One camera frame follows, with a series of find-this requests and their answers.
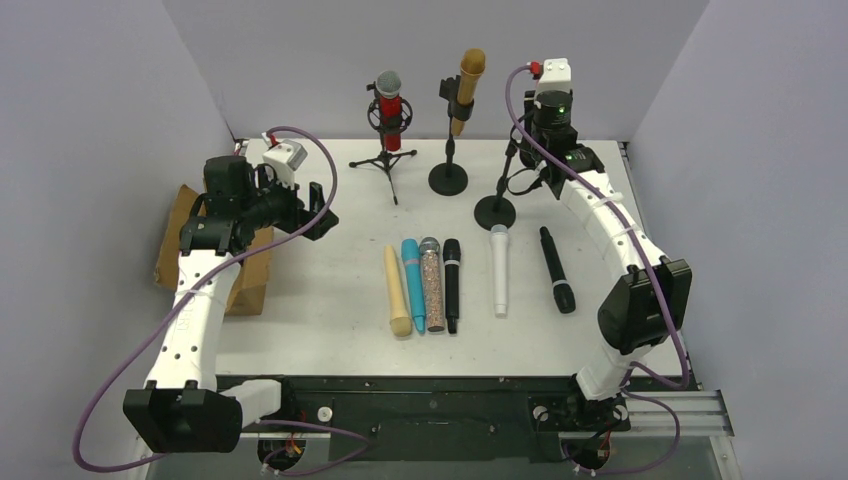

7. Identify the black round-base shock-mount stand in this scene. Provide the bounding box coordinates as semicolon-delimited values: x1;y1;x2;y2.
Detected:
474;130;520;230

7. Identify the blue microphone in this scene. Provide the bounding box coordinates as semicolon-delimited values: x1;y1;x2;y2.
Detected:
401;238;426;334

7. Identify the black clip microphone stand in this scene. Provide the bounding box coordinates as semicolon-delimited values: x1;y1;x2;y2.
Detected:
428;75;474;196

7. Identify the white microphone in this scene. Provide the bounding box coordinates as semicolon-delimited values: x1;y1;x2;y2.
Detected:
490;224;509;318

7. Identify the brown cardboard box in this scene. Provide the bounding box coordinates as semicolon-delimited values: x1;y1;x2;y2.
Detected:
153;185;272;316

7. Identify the gold microphone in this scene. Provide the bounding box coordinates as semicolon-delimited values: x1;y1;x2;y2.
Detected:
451;48;486;136

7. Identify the silver glitter microphone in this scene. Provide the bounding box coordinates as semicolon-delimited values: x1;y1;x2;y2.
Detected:
419;237;446;333

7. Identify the black tripod shock-mount stand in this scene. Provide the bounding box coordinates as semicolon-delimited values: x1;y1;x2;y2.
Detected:
348;81;417;206

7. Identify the black microphone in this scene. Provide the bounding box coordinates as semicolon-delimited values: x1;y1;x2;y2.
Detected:
539;226;576;314
443;238;461;335

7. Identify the cream microphone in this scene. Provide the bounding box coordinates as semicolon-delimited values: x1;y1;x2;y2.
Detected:
383;245;412;338

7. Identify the red glitter microphone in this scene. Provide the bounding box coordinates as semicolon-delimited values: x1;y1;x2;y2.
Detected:
375;70;402;152

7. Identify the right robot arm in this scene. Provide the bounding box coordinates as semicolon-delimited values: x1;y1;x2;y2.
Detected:
519;90;692;400

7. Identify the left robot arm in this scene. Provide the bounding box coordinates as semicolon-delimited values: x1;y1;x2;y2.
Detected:
123;153;338;454

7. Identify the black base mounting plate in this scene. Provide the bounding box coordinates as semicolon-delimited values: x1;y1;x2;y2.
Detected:
246;376;630;462

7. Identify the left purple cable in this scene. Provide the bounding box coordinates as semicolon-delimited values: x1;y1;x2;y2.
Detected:
71;125;372;478

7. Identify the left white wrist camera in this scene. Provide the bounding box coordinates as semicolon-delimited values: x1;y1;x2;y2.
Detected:
262;133;308;189

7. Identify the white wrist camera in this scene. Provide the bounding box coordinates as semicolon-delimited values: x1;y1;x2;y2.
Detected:
529;58;572;99
262;133;308;189

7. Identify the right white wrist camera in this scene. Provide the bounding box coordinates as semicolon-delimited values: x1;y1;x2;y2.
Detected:
529;58;572;99

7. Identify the aluminium frame rail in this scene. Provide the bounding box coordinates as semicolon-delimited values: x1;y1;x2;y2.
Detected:
272;389;734;438

